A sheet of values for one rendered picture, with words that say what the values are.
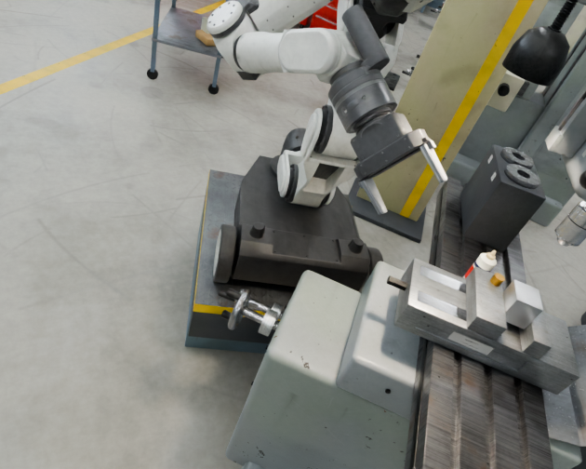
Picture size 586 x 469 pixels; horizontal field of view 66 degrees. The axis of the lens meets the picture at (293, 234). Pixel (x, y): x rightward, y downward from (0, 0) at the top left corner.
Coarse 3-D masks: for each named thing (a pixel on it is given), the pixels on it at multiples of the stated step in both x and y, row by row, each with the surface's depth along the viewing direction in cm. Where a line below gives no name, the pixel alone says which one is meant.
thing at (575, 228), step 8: (568, 216) 79; (576, 216) 77; (560, 224) 80; (568, 224) 78; (576, 224) 77; (584, 224) 76; (560, 232) 80; (568, 232) 78; (576, 232) 78; (584, 232) 77; (568, 240) 79; (576, 240) 79
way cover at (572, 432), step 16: (576, 336) 108; (576, 352) 104; (576, 384) 98; (544, 400) 96; (560, 400) 96; (576, 400) 95; (560, 416) 93; (576, 416) 93; (560, 432) 90; (576, 432) 90
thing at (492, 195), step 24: (480, 168) 129; (504, 168) 116; (528, 168) 119; (480, 192) 122; (504, 192) 112; (528, 192) 110; (480, 216) 117; (504, 216) 115; (528, 216) 114; (480, 240) 122; (504, 240) 120
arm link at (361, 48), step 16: (352, 16) 66; (336, 32) 67; (352, 32) 67; (368, 32) 66; (352, 48) 68; (368, 48) 66; (352, 64) 68; (368, 64) 66; (384, 64) 67; (320, 80) 71; (336, 80) 68; (352, 80) 66; (368, 80) 66; (336, 96) 68
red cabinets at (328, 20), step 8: (336, 0) 484; (320, 8) 496; (328, 8) 492; (336, 8) 488; (312, 16) 525; (320, 16) 500; (328, 16) 496; (336, 16) 492; (304, 24) 516; (312, 24) 508; (320, 24) 504; (328, 24) 500; (336, 24) 496
